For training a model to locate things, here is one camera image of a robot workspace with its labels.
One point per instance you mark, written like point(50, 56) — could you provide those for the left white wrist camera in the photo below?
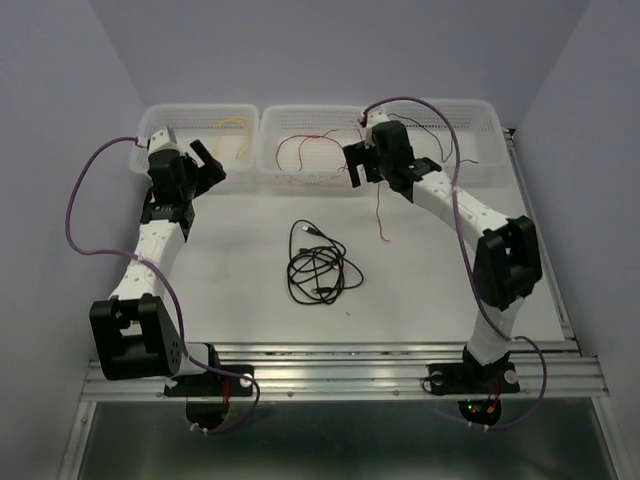
point(163, 139)

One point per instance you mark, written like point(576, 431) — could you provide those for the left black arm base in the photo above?
point(208, 395)

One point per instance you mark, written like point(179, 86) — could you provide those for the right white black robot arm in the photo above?
point(501, 254)

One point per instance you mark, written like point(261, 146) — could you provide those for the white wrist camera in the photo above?
point(368, 121)
point(163, 139)

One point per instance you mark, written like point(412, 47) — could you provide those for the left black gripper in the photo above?
point(213, 168)

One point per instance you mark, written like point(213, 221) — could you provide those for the right white perforated basket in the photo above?
point(484, 156)

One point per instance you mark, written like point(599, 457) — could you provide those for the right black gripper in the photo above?
point(356, 154)

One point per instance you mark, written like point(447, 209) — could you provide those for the middle white perforated basket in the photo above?
point(302, 145)

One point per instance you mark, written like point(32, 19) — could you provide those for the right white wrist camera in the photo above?
point(368, 121)

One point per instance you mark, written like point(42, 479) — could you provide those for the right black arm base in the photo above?
point(481, 386)

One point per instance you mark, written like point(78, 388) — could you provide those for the white perforated basket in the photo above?
point(484, 156)
point(302, 145)
point(229, 131)

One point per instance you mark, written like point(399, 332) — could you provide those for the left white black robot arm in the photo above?
point(136, 335)

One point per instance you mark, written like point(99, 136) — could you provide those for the aluminium extrusion rail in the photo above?
point(379, 373)

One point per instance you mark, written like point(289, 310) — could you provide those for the left white perforated basket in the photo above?
point(229, 131)

